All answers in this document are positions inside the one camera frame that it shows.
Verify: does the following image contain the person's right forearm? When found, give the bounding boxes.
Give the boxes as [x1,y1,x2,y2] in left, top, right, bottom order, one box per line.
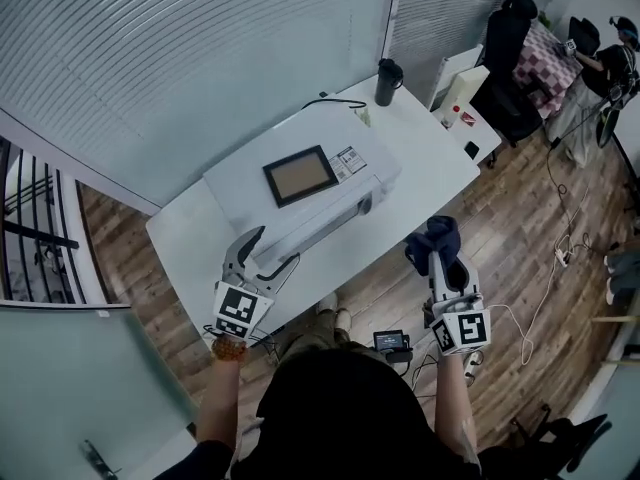
[432,351,484,462]

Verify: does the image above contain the wide window blind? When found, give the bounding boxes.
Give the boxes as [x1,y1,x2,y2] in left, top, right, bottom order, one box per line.
[0,0,399,209]

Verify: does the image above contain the dark blue cloth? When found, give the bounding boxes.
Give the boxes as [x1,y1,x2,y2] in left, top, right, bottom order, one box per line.
[403,215,461,278]

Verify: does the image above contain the person's black t-shirt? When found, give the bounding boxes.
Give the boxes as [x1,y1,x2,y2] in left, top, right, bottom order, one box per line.
[154,350,501,480]

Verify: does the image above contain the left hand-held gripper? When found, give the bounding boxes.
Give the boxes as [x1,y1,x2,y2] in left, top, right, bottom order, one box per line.
[213,225,302,343]

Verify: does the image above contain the white table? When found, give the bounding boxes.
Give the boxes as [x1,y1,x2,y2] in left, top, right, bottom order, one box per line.
[144,74,482,340]

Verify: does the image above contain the white floor cable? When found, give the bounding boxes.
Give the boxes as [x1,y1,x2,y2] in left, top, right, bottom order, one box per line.
[487,182,594,367]

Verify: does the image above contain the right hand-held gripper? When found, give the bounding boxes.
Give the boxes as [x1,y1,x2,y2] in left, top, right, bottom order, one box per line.
[423,248,493,358]

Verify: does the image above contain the person's olive trousers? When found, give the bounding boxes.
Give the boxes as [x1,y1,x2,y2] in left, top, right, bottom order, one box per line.
[277,307,381,364]

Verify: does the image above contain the narrow window blind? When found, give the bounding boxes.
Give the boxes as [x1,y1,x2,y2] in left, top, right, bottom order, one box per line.
[389,0,524,92]

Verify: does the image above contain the black office chair with jacket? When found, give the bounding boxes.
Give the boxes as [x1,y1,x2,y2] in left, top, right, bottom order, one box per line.
[469,0,547,149]

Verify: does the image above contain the wooden stand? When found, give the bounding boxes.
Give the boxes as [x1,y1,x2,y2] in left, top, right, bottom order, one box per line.
[592,312,640,369]

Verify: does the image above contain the frosted glass door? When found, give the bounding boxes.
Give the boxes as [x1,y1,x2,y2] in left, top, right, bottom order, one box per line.
[0,301,201,480]

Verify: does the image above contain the amber bead bracelet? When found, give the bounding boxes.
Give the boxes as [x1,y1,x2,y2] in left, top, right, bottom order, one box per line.
[209,335,247,364]

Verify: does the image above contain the metal door handle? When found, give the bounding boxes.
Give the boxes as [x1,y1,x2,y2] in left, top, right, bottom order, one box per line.
[79,439,121,480]

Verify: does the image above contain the black cable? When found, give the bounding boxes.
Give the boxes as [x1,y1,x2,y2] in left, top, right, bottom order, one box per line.
[299,90,370,115]

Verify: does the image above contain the cream cardboard box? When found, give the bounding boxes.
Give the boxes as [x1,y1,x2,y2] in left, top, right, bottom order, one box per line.
[433,65,491,114]

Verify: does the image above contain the person's left forearm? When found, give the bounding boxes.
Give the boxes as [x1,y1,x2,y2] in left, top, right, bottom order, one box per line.
[194,357,247,449]

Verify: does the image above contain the black recorder with small screen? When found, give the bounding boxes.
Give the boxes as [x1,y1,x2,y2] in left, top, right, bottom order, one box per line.
[372,330,415,367]

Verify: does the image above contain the pink checkered cloth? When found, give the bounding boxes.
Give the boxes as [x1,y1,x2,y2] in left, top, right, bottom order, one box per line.
[512,20,585,119]

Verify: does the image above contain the small white desk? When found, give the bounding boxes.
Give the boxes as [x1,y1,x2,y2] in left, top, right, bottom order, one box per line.
[428,42,504,165]

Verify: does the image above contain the black metal railing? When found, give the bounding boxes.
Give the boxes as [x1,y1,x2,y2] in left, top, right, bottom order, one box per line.
[0,135,81,305]

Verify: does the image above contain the black tumbler bottle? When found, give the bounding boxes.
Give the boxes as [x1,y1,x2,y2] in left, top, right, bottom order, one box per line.
[374,57,405,108]

